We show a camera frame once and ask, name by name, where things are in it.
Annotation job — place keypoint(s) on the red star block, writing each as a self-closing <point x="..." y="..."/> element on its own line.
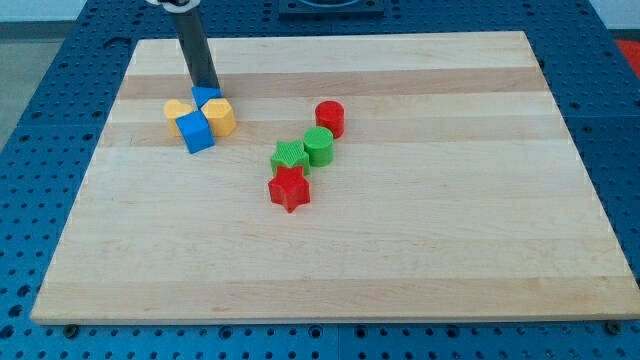
<point x="289" y="188"/>

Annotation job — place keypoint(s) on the green star block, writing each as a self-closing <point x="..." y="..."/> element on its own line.
<point x="289" y="155"/>

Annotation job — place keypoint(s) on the green cylinder block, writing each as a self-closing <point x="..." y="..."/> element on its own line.
<point x="318" y="142"/>

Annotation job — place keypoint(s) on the red cylinder block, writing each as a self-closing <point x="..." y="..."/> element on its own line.
<point x="331" y="115"/>

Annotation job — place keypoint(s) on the yellow hexagon block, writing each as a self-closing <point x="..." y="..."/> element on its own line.
<point x="220" y="116"/>

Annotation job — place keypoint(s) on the blue cube block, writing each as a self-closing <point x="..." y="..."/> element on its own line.
<point x="195" y="131"/>

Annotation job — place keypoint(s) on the blue triangle block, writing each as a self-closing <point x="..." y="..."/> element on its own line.
<point x="202" y="95"/>

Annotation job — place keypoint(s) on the yellow heart block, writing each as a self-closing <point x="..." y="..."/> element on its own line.
<point x="174" y="109"/>

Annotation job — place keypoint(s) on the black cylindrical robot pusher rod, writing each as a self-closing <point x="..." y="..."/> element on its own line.
<point x="192" y="39"/>

